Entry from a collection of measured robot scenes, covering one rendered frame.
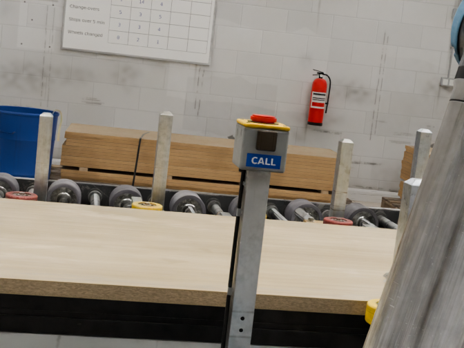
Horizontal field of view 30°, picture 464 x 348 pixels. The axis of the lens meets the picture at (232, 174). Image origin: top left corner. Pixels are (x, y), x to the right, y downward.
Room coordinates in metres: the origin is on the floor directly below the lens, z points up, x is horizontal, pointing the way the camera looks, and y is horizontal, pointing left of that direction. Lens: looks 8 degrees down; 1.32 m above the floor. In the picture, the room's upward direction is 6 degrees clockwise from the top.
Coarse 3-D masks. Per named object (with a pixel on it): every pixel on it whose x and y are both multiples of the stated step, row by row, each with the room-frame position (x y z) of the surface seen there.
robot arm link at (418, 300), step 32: (448, 128) 0.87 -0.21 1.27; (448, 160) 0.85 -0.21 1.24; (448, 192) 0.84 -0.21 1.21; (416, 224) 0.86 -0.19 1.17; (448, 224) 0.83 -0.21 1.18; (416, 256) 0.84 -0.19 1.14; (448, 256) 0.82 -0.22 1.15; (384, 288) 0.87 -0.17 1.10; (416, 288) 0.83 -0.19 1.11; (448, 288) 0.82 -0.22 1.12; (384, 320) 0.85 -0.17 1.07; (416, 320) 0.82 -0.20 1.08; (448, 320) 0.82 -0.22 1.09
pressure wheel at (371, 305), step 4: (372, 300) 1.52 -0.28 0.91; (376, 300) 1.53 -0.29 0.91; (368, 304) 1.50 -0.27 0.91; (372, 304) 1.50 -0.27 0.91; (376, 304) 1.50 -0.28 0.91; (368, 308) 1.50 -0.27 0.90; (372, 308) 1.49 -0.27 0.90; (368, 312) 1.50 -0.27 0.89; (372, 312) 1.48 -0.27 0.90; (368, 316) 1.49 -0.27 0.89; (372, 316) 1.48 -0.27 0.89; (368, 320) 1.49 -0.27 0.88
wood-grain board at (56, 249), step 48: (0, 240) 1.68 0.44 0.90; (48, 240) 1.73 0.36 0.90; (96, 240) 1.78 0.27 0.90; (144, 240) 1.83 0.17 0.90; (192, 240) 1.88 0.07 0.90; (288, 240) 2.00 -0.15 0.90; (336, 240) 2.06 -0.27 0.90; (384, 240) 2.13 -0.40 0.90; (0, 288) 1.42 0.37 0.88; (48, 288) 1.44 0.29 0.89; (96, 288) 1.45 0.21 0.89; (144, 288) 1.47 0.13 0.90; (192, 288) 1.49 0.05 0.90; (288, 288) 1.57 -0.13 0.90; (336, 288) 1.61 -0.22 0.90
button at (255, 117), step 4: (252, 116) 1.30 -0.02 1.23; (256, 116) 1.30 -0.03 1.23; (260, 116) 1.29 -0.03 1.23; (264, 116) 1.29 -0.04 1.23; (268, 116) 1.30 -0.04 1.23; (272, 116) 1.31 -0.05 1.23; (252, 120) 1.30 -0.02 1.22; (256, 120) 1.30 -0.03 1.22; (260, 120) 1.29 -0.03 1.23; (264, 120) 1.29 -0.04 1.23; (268, 120) 1.29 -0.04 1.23; (272, 120) 1.29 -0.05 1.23; (276, 120) 1.31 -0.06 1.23
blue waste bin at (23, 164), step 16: (0, 112) 6.57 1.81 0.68; (16, 112) 6.55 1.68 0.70; (32, 112) 7.08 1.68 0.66; (48, 112) 7.03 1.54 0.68; (0, 128) 6.59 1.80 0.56; (16, 128) 6.56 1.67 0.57; (32, 128) 6.59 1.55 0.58; (0, 144) 6.60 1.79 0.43; (16, 144) 6.57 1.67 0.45; (32, 144) 6.60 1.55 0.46; (0, 160) 6.60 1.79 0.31; (16, 160) 6.58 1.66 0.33; (32, 160) 6.62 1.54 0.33; (16, 176) 6.58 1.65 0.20; (32, 176) 6.63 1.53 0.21; (48, 176) 6.80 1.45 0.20
